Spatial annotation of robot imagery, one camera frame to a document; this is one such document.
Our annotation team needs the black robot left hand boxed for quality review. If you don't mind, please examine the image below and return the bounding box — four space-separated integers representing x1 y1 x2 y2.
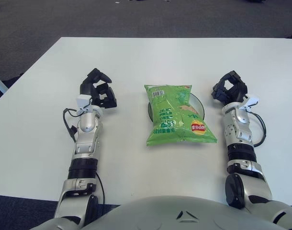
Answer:
79 68 118 109

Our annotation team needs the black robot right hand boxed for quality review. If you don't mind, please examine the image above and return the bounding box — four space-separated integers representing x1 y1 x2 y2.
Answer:
210 70 248 105

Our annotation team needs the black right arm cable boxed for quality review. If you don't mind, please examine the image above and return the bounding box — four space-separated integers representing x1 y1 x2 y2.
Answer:
251 111 266 147

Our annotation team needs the grey robot torso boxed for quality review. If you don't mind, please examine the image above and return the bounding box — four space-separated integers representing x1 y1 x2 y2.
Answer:
35 195 233 230

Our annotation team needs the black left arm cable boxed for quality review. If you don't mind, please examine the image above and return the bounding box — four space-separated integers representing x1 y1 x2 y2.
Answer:
63 107 106 204

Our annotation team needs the green potato chip bag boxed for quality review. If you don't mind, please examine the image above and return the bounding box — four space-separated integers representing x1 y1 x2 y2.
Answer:
143 83 218 147

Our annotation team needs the white plate black rim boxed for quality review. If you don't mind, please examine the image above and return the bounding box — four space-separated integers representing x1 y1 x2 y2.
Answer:
147 92 205 125

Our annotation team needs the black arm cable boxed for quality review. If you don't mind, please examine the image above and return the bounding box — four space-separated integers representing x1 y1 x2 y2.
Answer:
63 107 106 204
251 111 266 147

